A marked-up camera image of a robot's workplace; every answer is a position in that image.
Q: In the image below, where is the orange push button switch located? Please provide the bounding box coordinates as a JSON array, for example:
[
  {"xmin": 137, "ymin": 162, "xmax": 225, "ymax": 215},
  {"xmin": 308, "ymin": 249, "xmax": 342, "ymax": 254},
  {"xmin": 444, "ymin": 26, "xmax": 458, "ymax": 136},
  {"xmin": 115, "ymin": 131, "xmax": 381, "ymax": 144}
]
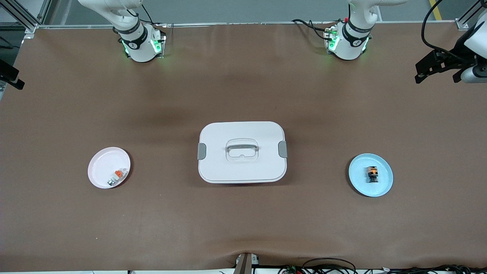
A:
[{"xmin": 365, "ymin": 166, "xmax": 380, "ymax": 184}]

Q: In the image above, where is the white lidded storage box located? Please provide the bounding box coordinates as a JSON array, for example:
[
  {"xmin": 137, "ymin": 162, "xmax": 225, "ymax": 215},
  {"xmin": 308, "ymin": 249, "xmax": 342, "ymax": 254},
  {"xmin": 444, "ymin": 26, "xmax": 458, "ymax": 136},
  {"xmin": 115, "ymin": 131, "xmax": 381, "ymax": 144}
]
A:
[{"xmin": 197, "ymin": 121, "xmax": 288, "ymax": 184}]

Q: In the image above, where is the pink plate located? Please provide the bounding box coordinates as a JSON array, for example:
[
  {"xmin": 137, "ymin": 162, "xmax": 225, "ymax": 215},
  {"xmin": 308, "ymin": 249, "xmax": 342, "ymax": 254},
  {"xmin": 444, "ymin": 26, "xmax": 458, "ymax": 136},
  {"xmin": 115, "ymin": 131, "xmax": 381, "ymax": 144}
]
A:
[{"xmin": 88, "ymin": 147, "xmax": 131, "ymax": 189}]

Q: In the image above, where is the light blue plate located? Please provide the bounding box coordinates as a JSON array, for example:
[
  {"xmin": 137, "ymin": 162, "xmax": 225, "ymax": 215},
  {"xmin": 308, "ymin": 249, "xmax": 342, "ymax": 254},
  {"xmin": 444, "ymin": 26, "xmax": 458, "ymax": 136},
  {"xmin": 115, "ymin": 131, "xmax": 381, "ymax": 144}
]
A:
[{"xmin": 349, "ymin": 153, "xmax": 394, "ymax": 198}]

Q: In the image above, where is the aluminium frame profile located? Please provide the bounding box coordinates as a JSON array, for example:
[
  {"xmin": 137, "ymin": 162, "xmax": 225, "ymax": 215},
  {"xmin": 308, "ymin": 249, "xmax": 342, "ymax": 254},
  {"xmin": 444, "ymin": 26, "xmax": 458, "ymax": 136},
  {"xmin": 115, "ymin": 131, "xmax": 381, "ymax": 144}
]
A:
[
  {"xmin": 455, "ymin": 0, "xmax": 487, "ymax": 31},
  {"xmin": 0, "ymin": 0, "xmax": 52, "ymax": 38}
]

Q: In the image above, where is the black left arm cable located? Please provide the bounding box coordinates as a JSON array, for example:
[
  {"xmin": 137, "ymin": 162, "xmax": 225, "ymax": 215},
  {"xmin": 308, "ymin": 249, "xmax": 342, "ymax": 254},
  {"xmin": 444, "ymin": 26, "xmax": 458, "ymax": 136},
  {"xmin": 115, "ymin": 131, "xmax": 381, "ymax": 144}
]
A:
[{"xmin": 420, "ymin": 0, "xmax": 487, "ymax": 63}]

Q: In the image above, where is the black left base cable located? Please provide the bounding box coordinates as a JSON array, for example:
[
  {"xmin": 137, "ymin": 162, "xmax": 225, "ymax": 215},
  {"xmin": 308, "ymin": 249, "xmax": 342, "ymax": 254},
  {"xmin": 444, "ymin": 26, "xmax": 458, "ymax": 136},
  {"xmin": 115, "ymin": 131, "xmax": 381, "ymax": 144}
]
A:
[{"xmin": 292, "ymin": 18, "xmax": 335, "ymax": 40}]

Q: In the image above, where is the black base cable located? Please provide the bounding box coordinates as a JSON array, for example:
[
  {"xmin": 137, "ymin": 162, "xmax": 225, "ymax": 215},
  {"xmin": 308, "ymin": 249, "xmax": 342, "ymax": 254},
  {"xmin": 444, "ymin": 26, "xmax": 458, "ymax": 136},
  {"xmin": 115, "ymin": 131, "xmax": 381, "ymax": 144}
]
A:
[
  {"xmin": 292, "ymin": 18, "xmax": 335, "ymax": 40},
  {"xmin": 129, "ymin": 3, "xmax": 157, "ymax": 27}
]

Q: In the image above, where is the black right base cable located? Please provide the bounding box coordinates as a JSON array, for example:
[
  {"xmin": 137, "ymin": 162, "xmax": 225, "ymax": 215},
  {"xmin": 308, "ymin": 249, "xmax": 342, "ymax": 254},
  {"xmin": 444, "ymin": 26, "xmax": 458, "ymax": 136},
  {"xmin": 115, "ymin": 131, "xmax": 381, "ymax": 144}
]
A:
[{"xmin": 129, "ymin": 3, "xmax": 157, "ymax": 27}]

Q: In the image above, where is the small white orange switch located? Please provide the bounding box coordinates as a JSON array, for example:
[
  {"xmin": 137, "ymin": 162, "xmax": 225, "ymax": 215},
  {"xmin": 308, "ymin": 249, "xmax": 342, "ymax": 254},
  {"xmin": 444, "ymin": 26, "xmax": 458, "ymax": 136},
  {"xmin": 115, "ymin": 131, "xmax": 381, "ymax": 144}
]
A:
[{"xmin": 107, "ymin": 168, "xmax": 128, "ymax": 187}]

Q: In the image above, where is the silver table edge rail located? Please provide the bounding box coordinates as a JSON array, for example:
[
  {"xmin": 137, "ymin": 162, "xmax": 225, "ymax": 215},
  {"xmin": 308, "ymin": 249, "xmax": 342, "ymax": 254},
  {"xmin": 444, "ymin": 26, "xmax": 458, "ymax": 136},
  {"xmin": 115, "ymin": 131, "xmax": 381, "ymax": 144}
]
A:
[{"xmin": 36, "ymin": 22, "xmax": 463, "ymax": 29}]

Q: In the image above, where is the black cable bundle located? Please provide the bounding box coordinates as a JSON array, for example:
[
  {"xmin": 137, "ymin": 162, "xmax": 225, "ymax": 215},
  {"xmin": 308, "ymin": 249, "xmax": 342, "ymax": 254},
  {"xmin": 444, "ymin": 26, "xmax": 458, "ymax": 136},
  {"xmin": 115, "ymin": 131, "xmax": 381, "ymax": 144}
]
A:
[{"xmin": 358, "ymin": 264, "xmax": 487, "ymax": 274}]

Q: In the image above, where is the black cable loop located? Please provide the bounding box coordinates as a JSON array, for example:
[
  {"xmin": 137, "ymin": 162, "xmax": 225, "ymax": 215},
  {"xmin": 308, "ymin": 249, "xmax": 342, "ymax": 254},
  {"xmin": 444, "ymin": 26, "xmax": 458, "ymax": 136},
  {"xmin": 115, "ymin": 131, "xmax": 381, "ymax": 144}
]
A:
[{"xmin": 302, "ymin": 258, "xmax": 357, "ymax": 274}]

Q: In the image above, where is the metal table clamp bracket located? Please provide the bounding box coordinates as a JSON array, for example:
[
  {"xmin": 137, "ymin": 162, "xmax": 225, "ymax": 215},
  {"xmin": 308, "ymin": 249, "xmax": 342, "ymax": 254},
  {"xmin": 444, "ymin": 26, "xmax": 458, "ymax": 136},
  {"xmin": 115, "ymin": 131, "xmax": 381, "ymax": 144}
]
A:
[{"xmin": 234, "ymin": 252, "xmax": 260, "ymax": 274}]

